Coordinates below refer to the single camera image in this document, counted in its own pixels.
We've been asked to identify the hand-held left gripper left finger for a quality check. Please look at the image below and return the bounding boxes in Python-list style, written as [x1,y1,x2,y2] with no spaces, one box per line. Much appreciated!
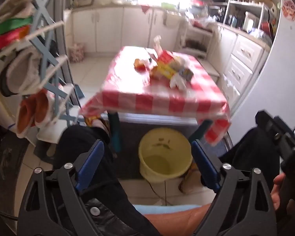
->
[17,140,105,236]

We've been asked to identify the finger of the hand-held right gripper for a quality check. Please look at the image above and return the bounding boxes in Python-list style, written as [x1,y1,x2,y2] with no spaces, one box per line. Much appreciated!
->
[255,110,289,158]

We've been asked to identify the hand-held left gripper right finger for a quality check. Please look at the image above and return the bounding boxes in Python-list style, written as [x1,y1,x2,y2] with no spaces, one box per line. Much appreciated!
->
[192,140,278,236]

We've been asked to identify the yellow plastic bucket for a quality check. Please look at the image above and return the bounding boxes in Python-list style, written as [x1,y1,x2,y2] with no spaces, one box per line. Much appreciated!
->
[138,128,195,184]

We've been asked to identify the small printed carton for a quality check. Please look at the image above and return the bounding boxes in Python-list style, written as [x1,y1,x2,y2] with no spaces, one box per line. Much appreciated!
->
[178,67,195,82]

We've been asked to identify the orange peel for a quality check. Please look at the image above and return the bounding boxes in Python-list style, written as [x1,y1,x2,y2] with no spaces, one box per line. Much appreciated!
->
[134,58,148,71]

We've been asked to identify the red paper snack packet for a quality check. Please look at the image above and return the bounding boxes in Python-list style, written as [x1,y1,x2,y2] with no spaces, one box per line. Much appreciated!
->
[150,50,179,79]

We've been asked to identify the clear plastic bag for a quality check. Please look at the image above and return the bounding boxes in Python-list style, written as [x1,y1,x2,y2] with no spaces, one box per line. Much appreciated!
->
[193,15,220,30]
[152,35,164,54]

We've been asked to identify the person's right hand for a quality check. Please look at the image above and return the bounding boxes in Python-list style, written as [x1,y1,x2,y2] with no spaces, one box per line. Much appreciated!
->
[270,173,289,210]

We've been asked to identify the floral house slipper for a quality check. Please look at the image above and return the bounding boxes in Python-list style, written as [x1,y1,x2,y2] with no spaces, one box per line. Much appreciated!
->
[179,169,205,195]
[85,117,109,133]

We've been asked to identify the person's right leg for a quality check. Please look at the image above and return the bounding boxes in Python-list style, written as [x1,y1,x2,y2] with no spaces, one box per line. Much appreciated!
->
[218,126,281,175]

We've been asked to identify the blue cloth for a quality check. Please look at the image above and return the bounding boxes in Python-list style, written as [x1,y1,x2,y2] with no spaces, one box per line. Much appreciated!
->
[134,204,202,214]

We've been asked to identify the white drawer cabinet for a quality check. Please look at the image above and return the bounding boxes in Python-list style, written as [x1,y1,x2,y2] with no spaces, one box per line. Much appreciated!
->
[206,26,266,104]

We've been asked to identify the red white checkered table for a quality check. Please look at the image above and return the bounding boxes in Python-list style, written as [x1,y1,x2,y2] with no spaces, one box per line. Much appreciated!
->
[79,45,231,145]

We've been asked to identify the silver blue foil bag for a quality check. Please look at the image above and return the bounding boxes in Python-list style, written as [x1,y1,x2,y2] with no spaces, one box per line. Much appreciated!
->
[248,28,266,38]

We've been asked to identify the floral waste bin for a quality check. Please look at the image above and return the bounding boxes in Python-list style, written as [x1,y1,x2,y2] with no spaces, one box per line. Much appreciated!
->
[69,43,86,63]

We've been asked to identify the white fluffy slipper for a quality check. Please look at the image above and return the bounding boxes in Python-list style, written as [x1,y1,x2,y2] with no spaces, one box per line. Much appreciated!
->
[0,48,43,97]

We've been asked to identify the white trolley shelf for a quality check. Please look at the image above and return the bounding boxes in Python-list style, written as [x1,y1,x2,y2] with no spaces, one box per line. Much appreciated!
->
[179,21,214,59]

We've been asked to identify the red fridge stickers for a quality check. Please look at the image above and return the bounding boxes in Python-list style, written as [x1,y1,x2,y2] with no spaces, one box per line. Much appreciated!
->
[283,0,295,27]

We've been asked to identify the clear plastic bag on counter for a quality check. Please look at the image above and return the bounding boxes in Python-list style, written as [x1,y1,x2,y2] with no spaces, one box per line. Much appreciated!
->
[193,15,220,30]

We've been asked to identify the black toaster oven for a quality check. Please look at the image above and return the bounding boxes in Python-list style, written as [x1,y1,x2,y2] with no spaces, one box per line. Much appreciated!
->
[208,5,227,22]

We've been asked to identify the black slipper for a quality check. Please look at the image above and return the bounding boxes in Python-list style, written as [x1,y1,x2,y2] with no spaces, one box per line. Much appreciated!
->
[50,41,59,57]

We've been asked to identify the white counter rack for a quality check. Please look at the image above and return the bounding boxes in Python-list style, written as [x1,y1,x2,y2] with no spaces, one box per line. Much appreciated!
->
[222,0,266,33]

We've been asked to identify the stacked pots and bowls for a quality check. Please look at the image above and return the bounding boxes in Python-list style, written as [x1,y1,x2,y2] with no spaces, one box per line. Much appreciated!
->
[189,0,209,15]

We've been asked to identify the white kitchen base cabinets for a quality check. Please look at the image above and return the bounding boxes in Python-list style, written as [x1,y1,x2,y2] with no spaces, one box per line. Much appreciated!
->
[64,6,187,54]

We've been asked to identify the red slipper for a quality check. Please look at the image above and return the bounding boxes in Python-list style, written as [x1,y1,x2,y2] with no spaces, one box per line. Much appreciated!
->
[0,27,31,52]

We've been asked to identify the green basin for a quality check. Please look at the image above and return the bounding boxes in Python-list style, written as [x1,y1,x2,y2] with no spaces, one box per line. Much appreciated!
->
[161,2,179,11]

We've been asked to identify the blue white shoe rack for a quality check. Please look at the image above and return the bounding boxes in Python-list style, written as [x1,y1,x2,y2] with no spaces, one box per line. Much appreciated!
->
[0,0,88,153]

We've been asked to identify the green slipper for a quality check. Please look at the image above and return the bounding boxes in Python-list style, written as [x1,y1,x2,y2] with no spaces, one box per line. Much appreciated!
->
[0,16,33,36]

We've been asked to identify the red hanging cloth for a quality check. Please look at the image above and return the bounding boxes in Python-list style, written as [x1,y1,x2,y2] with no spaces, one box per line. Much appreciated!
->
[138,5,154,15]

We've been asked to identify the black floor cable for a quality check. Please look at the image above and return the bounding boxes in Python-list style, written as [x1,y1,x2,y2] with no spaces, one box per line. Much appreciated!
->
[147,181,171,206]

